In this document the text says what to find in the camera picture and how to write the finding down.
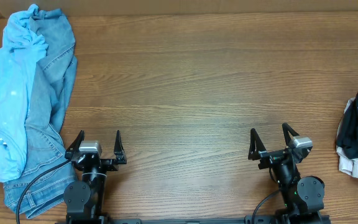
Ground blue denim jeans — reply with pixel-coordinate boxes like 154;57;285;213
3;9;78;218

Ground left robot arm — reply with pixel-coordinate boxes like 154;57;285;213
63;131;127;223

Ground brown cardboard backboard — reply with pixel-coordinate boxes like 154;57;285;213
0;0;358;19

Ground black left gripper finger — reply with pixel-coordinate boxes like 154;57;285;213
114;130;125;157
65;130;85;159

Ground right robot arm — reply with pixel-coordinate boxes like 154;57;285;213
244;123;331;224

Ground light blue t-shirt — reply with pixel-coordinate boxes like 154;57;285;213
0;4;48;183

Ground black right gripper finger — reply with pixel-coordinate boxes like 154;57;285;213
248;128;267;161
282;123;299;146

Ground beige folded garment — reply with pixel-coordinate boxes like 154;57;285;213
336;97;358;194

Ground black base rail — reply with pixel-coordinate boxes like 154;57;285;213
54;213;331;224

